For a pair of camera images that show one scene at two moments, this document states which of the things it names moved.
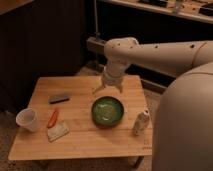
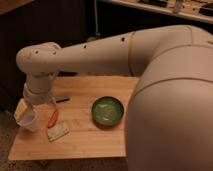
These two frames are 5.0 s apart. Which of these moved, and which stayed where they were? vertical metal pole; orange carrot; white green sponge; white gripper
Moved: white gripper
Stayed: white green sponge; orange carrot; vertical metal pole
